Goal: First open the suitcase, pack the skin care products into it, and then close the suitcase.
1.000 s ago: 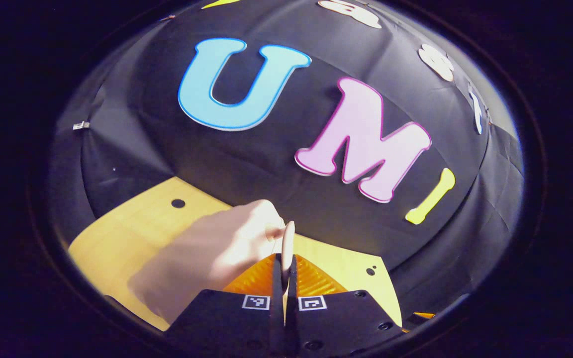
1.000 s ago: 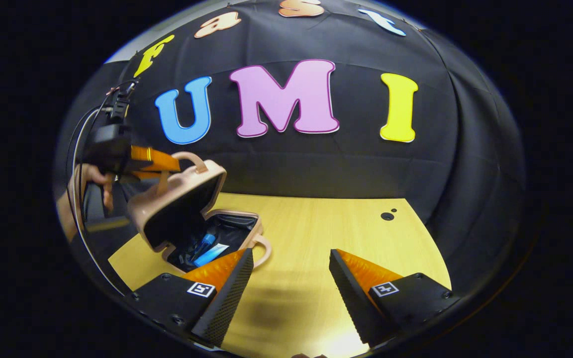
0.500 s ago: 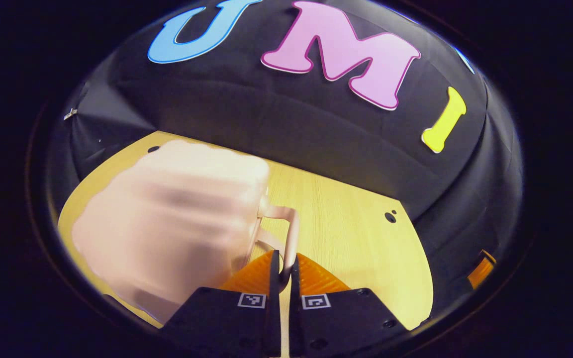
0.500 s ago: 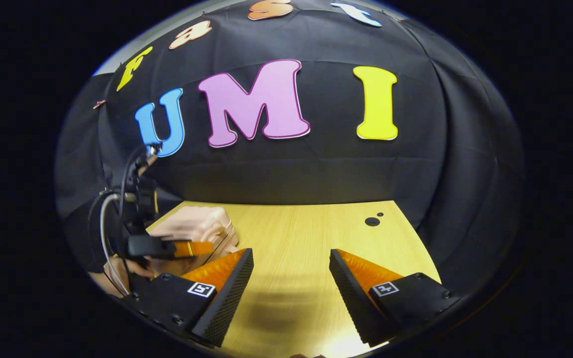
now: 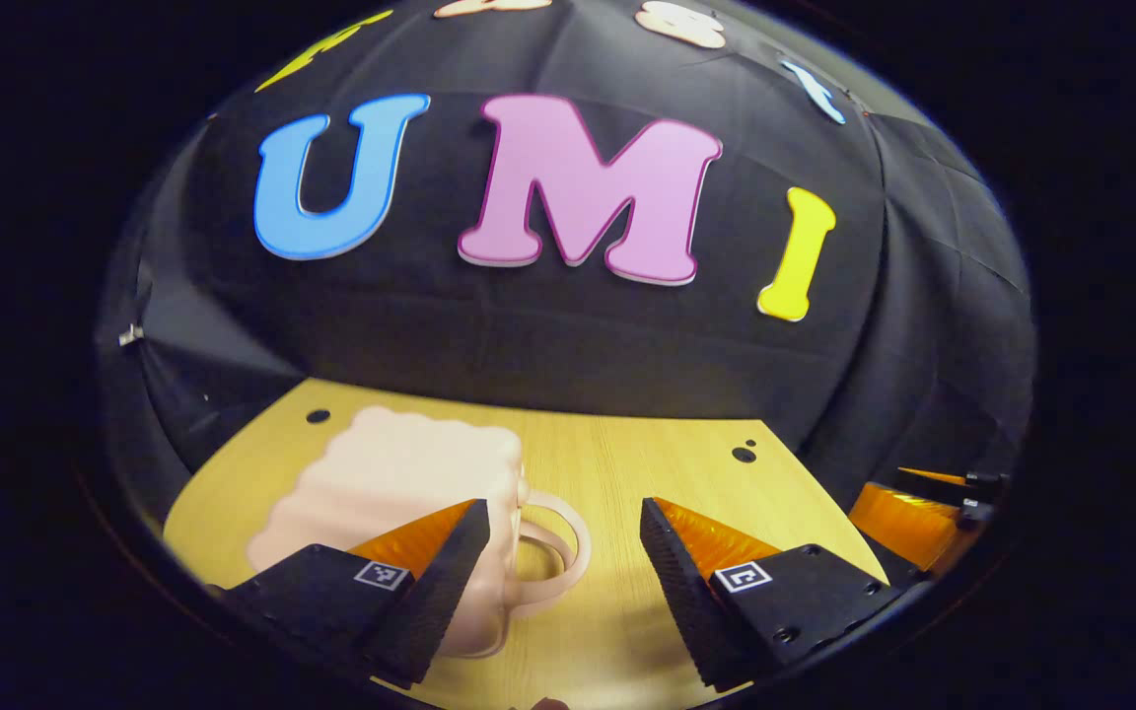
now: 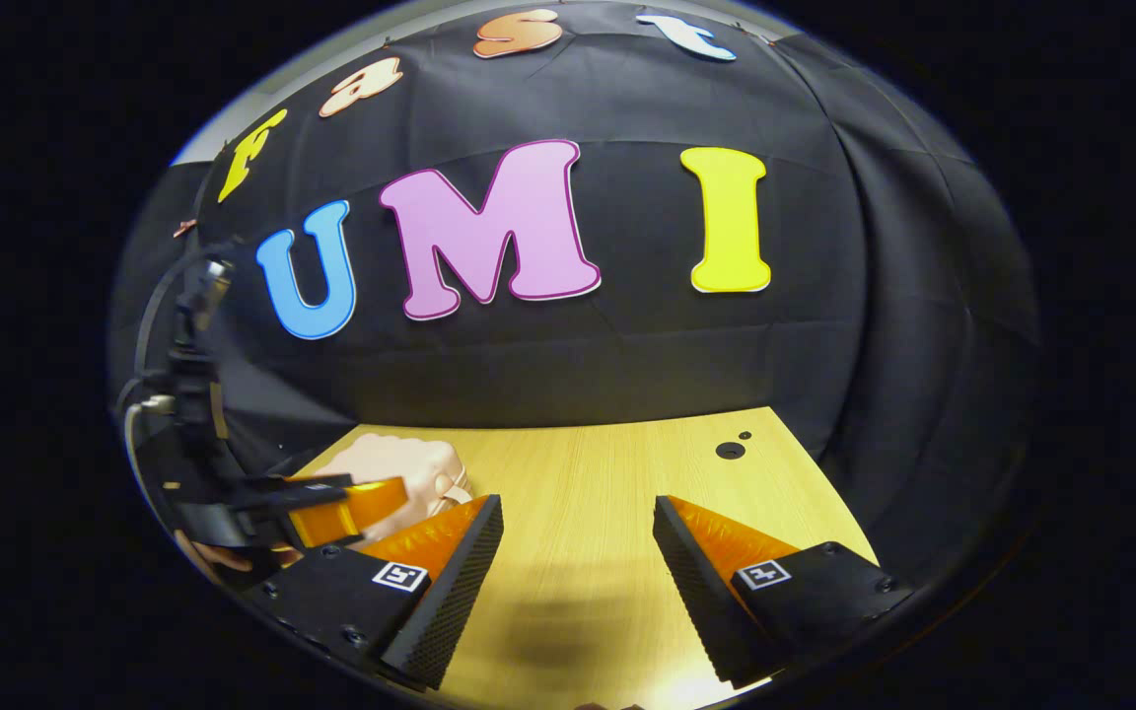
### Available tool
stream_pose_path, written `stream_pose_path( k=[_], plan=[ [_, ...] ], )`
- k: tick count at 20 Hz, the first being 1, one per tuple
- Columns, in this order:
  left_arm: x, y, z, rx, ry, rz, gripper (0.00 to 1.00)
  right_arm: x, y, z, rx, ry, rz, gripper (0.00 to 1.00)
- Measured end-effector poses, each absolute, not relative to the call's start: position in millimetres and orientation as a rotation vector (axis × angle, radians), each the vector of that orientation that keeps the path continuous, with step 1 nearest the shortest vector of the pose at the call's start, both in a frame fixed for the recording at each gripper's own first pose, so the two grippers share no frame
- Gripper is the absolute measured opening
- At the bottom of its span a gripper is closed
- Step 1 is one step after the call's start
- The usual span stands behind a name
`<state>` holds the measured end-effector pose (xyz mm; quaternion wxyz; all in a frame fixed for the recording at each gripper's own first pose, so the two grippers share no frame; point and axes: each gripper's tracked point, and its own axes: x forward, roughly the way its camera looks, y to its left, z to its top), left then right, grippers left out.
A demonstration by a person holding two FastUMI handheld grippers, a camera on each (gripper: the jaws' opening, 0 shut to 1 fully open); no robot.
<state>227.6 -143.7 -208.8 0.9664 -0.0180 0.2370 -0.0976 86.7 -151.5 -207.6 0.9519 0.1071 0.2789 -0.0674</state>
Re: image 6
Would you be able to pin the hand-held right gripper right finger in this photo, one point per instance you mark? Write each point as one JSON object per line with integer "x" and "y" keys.
{"x": 696, "y": 597}

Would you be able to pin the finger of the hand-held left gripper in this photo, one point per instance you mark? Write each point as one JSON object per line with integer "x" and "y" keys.
{"x": 351, "y": 508}
{"x": 317, "y": 483}

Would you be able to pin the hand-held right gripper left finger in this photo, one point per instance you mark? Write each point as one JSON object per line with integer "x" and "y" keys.
{"x": 455, "y": 602}

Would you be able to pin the pink suitcase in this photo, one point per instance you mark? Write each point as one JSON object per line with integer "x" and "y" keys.
{"x": 400, "y": 468}

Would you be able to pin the black table grommet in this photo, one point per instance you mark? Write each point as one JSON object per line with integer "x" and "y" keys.
{"x": 730, "y": 450}

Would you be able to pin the orange clip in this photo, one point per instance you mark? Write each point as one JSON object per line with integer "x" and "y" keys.
{"x": 183, "y": 229}

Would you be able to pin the black backdrop cloth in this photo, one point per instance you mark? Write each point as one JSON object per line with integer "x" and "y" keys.
{"x": 647, "y": 355}

